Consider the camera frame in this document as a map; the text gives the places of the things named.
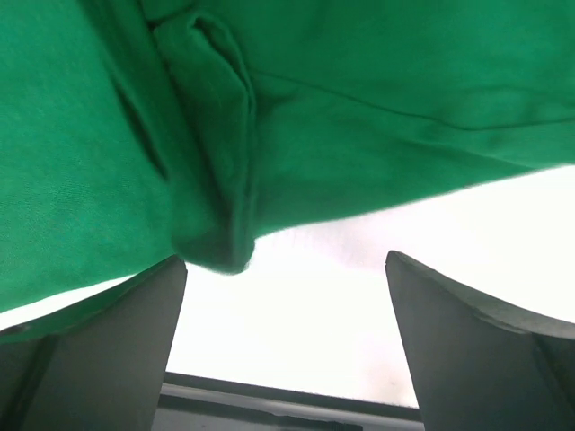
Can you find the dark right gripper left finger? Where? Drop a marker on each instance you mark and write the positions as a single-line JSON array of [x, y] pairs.
[[97, 364]]

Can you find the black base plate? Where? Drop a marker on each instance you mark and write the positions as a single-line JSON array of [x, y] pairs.
[[200, 394]]

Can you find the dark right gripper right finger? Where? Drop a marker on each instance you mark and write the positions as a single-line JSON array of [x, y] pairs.
[[478, 362]]

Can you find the green t shirt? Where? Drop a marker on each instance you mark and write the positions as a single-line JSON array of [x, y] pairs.
[[132, 131]]

